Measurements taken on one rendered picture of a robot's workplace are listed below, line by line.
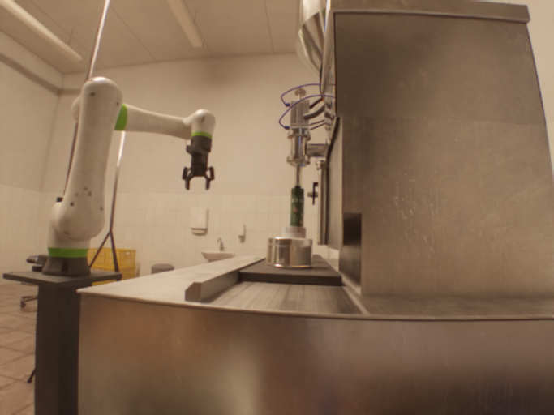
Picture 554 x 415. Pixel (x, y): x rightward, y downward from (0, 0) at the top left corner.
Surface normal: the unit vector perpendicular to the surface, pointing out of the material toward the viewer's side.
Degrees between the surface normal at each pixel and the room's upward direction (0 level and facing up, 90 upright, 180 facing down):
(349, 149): 90
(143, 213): 90
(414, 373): 90
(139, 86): 90
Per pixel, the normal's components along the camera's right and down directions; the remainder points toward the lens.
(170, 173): -0.09, -0.11
